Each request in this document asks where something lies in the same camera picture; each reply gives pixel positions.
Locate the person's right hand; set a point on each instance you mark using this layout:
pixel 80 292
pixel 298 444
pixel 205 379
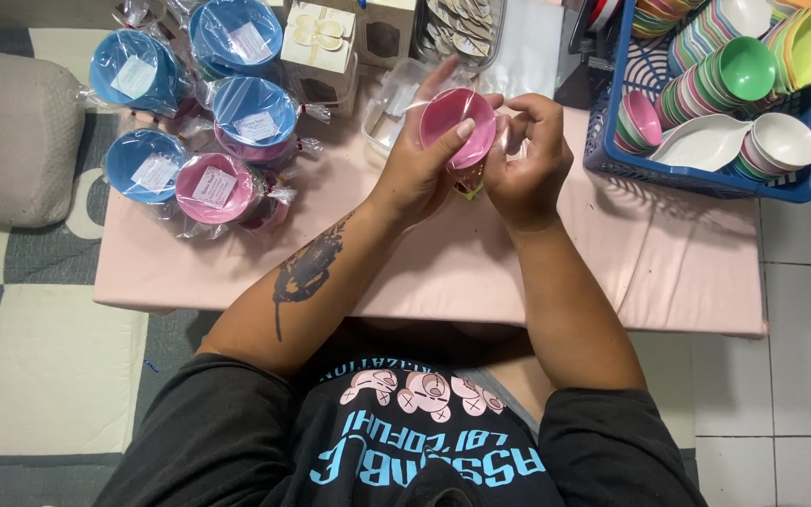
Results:
pixel 532 176

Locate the person's left hand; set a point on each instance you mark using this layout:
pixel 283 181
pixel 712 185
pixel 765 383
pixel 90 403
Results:
pixel 409 183

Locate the clear cellophane bag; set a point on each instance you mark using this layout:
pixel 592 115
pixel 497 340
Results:
pixel 498 125

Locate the small pink plastic bowl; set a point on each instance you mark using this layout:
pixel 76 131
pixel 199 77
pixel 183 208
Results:
pixel 451 111

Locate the small green red item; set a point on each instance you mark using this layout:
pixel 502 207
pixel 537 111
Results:
pixel 469 187

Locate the clear plastic container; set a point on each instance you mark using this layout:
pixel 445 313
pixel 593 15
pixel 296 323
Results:
pixel 388 105

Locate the stack of pink-topped bowls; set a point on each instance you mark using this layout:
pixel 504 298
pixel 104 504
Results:
pixel 641 116

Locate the white plastic sheet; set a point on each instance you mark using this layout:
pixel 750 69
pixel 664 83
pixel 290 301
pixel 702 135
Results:
pixel 529 49

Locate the clear plastic tray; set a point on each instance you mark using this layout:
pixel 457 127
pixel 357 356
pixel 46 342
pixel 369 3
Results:
pixel 497 28

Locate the pink tablecloth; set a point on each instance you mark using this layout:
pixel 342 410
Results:
pixel 659 267

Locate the white gift box with bow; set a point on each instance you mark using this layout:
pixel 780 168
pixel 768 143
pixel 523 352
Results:
pixel 317 53

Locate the pile of paper tags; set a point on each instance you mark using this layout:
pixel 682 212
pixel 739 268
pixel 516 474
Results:
pixel 458 28

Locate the wrapped blue bowl set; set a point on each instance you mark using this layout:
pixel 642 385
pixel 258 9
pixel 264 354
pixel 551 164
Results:
pixel 145 165
pixel 254 120
pixel 134 70
pixel 236 35

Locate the blue plastic basket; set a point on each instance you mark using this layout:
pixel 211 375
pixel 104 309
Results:
pixel 701 184

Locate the white window gift box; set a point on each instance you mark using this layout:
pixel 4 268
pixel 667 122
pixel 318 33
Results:
pixel 384 14

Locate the white leaf-shaped dish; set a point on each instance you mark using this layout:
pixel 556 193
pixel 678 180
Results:
pixel 701 144

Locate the red ribbon roll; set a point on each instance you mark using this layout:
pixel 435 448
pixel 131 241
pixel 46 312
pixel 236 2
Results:
pixel 602 13

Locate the wrapped pink bowl set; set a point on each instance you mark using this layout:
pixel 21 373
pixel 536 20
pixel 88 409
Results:
pixel 215 189

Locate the stack of pastel bowls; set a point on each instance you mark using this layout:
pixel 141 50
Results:
pixel 652 17

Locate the stack of pastel leaf dishes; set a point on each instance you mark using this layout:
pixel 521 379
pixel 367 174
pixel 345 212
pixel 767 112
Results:
pixel 712 25

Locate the stack of green-topped bowls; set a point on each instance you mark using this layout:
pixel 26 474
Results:
pixel 747 67

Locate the stack of white-topped bowls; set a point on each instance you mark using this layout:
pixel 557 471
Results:
pixel 785 139

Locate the small blue scrap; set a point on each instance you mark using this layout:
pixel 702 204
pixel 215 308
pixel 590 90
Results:
pixel 150 365

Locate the black printed t-shirt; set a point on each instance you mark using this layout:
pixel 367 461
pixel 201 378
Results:
pixel 236 450

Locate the grey cream checkered mat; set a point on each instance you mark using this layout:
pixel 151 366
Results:
pixel 60 352

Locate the grey pillow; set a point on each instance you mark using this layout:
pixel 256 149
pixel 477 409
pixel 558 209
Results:
pixel 18 137

